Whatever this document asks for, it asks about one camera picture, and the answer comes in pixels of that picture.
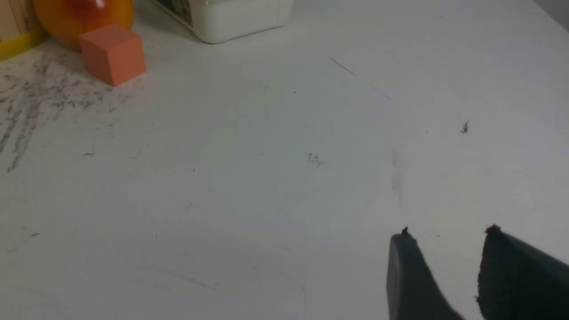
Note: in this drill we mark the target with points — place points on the white box with green lid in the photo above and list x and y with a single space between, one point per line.
217 21

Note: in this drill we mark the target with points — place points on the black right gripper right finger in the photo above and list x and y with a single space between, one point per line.
517 281

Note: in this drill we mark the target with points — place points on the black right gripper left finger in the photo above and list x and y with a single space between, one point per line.
412 292

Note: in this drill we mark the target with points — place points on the salmon orange foam cube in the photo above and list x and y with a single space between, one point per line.
113 54

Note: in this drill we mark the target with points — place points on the orange red toy pear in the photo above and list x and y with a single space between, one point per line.
66 20

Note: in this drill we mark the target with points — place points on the bamboo steamer base yellow rim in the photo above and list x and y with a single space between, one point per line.
20 29

